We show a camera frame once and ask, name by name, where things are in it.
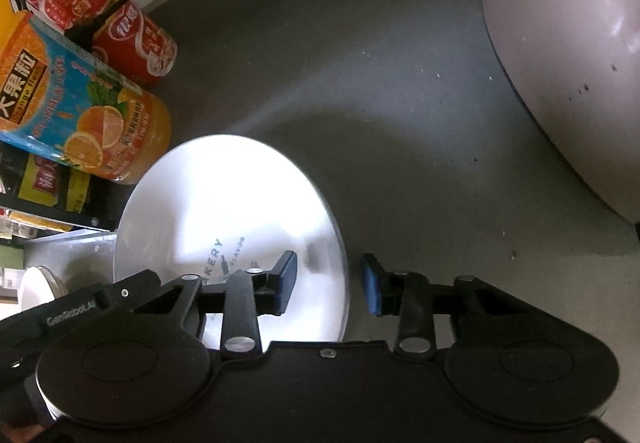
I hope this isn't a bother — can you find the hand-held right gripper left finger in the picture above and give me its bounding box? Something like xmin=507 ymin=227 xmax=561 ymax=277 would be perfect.
xmin=135 ymin=250 xmax=299 ymax=355

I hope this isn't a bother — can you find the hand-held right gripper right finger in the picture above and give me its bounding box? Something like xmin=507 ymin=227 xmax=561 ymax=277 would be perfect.
xmin=361 ymin=253 xmax=546 ymax=358

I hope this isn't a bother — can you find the small white plate blue print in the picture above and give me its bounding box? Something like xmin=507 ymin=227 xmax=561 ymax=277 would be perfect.
xmin=114 ymin=135 xmax=349 ymax=344

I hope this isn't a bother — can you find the black metal rack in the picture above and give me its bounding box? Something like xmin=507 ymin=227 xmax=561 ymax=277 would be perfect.
xmin=0 ymin=193 xmax=121 ymax=244

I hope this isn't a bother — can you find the orange juice bottle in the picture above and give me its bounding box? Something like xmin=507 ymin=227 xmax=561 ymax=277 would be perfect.
xmin=0 ymin=0 xmax=172 ymax=186

